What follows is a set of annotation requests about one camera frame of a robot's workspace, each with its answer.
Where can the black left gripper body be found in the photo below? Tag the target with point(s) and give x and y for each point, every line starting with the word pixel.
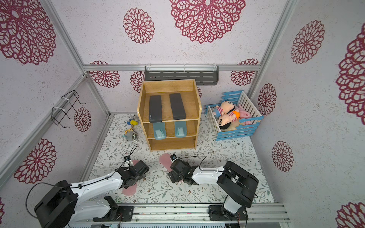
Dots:
pixel 136 179

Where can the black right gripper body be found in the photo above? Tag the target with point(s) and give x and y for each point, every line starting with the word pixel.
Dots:
pixel 176 175

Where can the pink pencil case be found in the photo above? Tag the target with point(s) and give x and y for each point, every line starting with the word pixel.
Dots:
pixel 166 161
pixel 131 190

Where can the teal pencil case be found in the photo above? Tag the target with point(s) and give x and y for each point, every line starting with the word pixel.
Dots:
pixel 159 130
pixel 180 129

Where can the black pencil case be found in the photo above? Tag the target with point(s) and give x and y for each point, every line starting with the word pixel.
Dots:
pixel 177 106
pixel 155 109

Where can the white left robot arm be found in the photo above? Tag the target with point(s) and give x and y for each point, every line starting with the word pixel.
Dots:
pixel 72 202

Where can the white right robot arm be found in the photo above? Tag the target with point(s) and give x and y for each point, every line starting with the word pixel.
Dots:
pixel 239 185

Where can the wooden three-tier shelf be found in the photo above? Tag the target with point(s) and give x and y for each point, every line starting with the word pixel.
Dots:
pixel 192 105

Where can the yellow blue toy figure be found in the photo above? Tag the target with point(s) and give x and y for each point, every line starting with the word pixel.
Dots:
pixel 132 122

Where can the plush doll lower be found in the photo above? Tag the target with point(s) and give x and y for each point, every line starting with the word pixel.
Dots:
pixel 225 121

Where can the plush doll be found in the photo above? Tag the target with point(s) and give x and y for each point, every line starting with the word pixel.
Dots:
pixel 224 108
pixel 225 121

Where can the blue white toy crib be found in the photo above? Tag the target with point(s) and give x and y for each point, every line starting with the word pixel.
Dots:
pixel 239 128

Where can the plush doll upper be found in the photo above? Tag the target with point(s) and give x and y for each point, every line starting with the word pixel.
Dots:
pixel 224 108

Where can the pink plush toy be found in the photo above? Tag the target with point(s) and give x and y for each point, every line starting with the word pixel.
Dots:
pixel 243 114

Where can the grey plush toy keychain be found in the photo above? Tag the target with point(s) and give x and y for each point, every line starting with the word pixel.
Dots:
pixel 130 135

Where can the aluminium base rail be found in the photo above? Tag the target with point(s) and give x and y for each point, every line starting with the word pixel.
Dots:
pixel 261 215

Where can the black wire wall rack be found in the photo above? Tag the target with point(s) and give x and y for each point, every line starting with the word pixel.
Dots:
pixel 59 113

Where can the grey wall-mounted rack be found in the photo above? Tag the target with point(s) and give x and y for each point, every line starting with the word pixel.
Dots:
pixel 208 77

